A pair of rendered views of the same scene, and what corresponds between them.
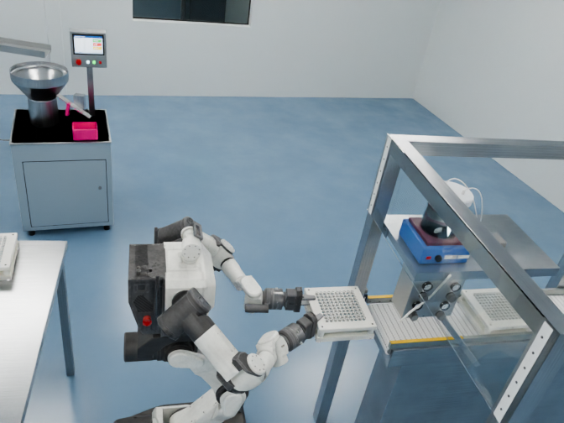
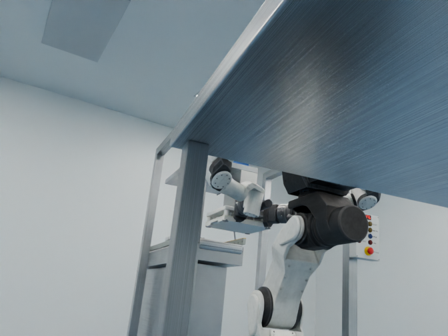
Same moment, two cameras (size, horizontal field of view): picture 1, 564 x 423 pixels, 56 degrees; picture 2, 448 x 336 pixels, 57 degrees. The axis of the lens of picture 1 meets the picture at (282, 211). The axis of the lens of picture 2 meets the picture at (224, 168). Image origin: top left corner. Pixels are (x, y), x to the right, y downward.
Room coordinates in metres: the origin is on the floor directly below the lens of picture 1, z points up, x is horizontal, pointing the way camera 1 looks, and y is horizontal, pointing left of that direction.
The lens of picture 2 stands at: (1.90, 1.71, 0.58)
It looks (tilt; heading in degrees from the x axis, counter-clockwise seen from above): 18 degrees up; 266
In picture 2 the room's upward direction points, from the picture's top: 6 degrees clockwise
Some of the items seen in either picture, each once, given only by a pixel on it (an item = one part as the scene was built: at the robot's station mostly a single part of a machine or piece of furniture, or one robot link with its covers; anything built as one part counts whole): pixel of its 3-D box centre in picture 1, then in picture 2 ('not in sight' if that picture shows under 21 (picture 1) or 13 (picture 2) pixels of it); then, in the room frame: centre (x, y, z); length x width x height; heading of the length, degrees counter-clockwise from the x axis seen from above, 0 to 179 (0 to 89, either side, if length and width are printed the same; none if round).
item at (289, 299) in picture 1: (285, 299); (243, 206); (1.68, -0.08, 0.99); 0.12 x 0.10 x 0.13; 99
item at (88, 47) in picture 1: (90, 75); not in sight; (3.56, 1.49, 1.07); 0.23 x 0.10 x 0.62; 114
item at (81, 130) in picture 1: (85, 131); not in sight; (3.23, 1.41, 0.80); 0.16 x 0.12 x 0.09; 114
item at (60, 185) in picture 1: (65, 172); not in sight; (3.35, 1.63, 0.38); 0.63 x 0.57 x 0.76; 114
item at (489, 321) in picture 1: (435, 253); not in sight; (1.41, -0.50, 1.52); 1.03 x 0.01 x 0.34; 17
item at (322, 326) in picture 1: (339, 308); (238, 215); (1.67, -0.30, 0.99); 0.25 x 0.24 x 0.02; 107
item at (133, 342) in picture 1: (161, 340); (326, 220); (1.46, 0.38, 0.87); 0.28 x 0.13 x 0.18; 107
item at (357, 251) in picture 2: not in sight; (364, 237); (0.88, -0.64, 1.03); 0.17 x 0.06 x 0.26; 17
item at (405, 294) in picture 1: (428, 289); (239, 192); (1.64, -0.61, 1.20); 0.22 x 0.11 x 0.20; 107
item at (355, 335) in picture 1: (336, 316); (237, 225); (1.67, -0.30, 0.95); 0.24 x 0.24 x 0.02; 17
